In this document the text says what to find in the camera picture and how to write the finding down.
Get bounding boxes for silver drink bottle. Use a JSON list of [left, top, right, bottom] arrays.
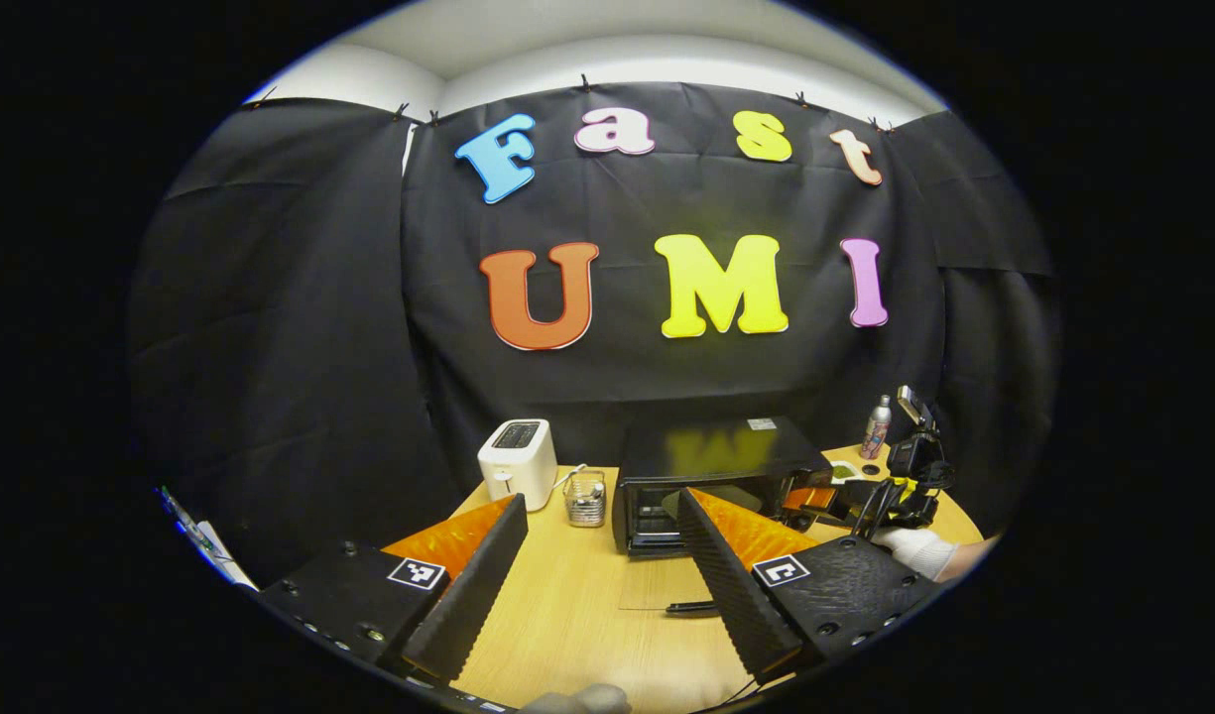
[[861, 395, 894, 460]]

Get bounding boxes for black electric oven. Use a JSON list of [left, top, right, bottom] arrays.
[[612, 416, 834, 616]]

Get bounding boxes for black backdrop cloth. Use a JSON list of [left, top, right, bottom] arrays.
[[129, 81, 1059, 586]]

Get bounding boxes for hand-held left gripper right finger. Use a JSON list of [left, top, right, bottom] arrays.
[[674, 485, 943, 687]]

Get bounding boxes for white toaster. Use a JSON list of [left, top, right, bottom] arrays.
[[477, 418, 559, 513]]

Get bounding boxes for clear glass cup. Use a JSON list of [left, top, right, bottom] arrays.
[[563, 468, 608, 529]]

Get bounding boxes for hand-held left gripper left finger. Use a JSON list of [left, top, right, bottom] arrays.
[[257, 493, 530, 683]]

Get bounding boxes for white paper sheets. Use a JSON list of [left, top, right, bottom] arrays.
[[156, 486, 261, 593]]

